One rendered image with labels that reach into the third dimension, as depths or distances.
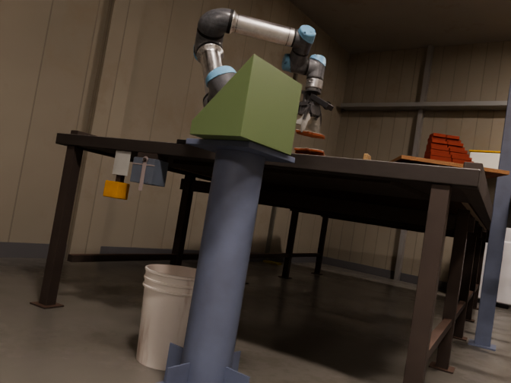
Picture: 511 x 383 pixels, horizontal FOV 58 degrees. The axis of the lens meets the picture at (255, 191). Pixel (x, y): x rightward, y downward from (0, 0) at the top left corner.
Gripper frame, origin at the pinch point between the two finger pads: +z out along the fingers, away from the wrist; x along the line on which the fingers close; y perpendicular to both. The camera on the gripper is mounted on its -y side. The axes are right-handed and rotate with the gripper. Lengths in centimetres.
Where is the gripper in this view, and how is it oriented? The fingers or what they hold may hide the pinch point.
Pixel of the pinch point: (310, 134)
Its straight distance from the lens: 206.8
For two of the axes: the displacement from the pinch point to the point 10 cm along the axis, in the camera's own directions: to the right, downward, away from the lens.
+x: -6.8, -1.4, -7.2
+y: -7.2, -0.8, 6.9
